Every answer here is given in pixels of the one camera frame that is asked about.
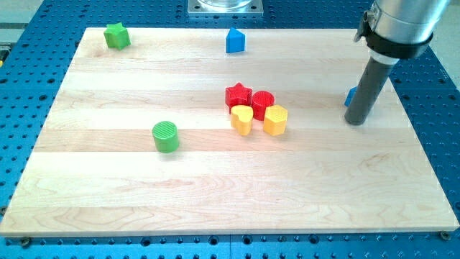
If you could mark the blue cube block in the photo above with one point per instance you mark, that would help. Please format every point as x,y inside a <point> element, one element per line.
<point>350,96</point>

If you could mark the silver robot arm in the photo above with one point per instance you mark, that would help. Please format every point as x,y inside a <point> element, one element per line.
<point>399,29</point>

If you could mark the yellow heart block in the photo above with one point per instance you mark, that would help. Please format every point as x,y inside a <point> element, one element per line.
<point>241,119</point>

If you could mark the red star block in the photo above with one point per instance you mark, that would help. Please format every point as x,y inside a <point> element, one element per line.
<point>238,95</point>

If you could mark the red cylinder block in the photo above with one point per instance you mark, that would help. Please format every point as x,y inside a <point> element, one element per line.
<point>260,101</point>

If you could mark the yellow hexagon block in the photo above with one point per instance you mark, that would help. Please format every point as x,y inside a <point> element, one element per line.
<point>275,120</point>

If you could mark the green cylinder block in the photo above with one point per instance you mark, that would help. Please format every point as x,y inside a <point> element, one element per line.
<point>165,134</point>

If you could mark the blue triangular prism block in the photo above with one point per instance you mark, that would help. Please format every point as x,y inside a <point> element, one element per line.
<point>235,41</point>

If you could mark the wooden board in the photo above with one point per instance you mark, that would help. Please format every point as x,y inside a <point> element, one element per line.
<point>95,170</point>

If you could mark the green star block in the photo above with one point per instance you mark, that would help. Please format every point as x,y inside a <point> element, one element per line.
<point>117,36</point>

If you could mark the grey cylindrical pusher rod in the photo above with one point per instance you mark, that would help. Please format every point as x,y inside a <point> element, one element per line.
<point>368,89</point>

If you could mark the blue perforated table plate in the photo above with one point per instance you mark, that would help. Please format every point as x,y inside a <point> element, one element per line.
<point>42,37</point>

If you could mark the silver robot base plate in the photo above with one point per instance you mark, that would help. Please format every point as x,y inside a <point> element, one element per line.
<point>224,7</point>

